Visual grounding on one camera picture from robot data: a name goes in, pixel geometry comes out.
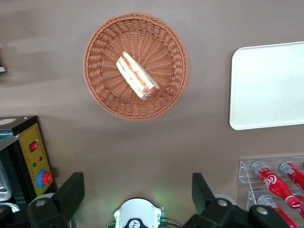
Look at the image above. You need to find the black base cable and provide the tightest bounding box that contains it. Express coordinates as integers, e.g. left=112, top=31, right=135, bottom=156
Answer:
left=161, top=220, right=182, bottom=228

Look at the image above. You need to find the clear acrylic bottle rack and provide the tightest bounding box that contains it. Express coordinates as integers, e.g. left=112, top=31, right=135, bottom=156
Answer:
left=238, top=156, right=304, bottom=228

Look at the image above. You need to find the triangle sandwich with filling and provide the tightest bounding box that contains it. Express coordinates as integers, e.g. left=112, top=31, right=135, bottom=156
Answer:
left=115, top=51, right=161, bottom=100

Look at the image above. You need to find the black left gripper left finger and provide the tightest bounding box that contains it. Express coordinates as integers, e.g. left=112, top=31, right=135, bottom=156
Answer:
left=27, top=172, right=86, bottom=228

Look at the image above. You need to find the stainless steel pan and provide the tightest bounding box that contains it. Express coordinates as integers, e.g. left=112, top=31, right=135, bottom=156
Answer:
left=0, top=152, right=12, bottom=202
left=0, top=202, right=20, bottom=213

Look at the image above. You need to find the cream rectangular tray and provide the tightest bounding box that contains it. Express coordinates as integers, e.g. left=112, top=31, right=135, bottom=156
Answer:
left=229, top=41, right=304, bottom=131

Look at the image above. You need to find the brown round wicker basket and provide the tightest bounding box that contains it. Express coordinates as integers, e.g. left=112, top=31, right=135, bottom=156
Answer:
left=83, top=12, right=190, bottom=121

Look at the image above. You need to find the red cola bottle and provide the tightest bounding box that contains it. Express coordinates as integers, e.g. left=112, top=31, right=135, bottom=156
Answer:
left=257, top=195, right=297, bottom=228
left=279, top=161, right=304, bottom=190
left=251, top=161, right=304, bottom=218

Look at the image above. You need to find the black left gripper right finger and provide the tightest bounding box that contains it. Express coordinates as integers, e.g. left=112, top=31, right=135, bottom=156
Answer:
left=184, top=172, right=297, bottom=228

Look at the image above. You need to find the black food warmer cabinet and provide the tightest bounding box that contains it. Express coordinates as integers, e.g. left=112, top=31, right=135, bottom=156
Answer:
left=0, top=115, right=58, bottom=214

